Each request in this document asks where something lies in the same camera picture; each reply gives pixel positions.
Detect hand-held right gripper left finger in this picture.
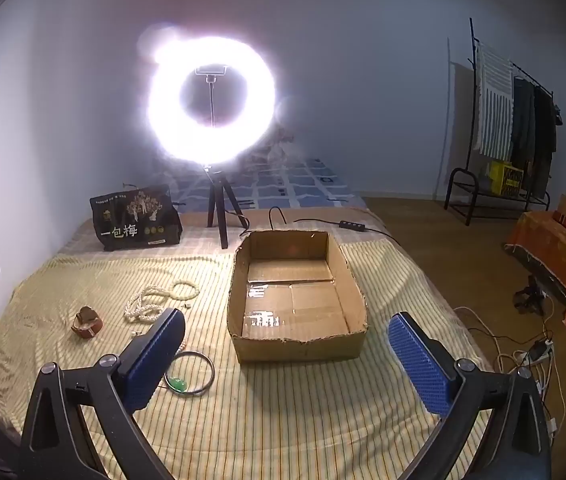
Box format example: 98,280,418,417
20,307,186,480

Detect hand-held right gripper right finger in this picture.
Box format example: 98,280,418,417
388,311,551,480

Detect long pearl necklace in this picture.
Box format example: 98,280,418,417
123,283,172,325

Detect thin dark bangle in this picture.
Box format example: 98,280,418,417
165,351,215,396

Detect white bead bracelet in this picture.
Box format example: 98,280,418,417
170,281,199,303

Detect white power strip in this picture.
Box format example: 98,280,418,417
527,339,554,362

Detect dark object on floor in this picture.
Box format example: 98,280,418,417
512,274,550,314

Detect beige plaid bed sheet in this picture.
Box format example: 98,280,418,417
62,207,400,262

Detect yellow striped cloth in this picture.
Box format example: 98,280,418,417
0,247,494,480

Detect black printed snack bag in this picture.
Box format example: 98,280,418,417
89,185,184,253

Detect black tabletop tripod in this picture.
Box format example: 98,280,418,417
203,164,251,250

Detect yellow plastic crate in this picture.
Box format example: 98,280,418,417
487,159,524,196

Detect blue patterned quilt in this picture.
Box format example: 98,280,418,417
169,156,366,212

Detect black hanging garment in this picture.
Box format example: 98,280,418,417
533,85,560,197

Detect striped white towel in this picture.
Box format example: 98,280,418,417
473,42,516,159

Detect phone clamp holder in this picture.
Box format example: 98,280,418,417
195,63,229,84

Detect black metal clothes rack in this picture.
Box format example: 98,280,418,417
443,17,564,227

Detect white floor cables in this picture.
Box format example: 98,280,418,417
452,305,566,437

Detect black cable with inline switch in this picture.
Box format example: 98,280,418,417
267,205,404,249

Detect white ring light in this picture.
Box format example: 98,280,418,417
138,22,288,167

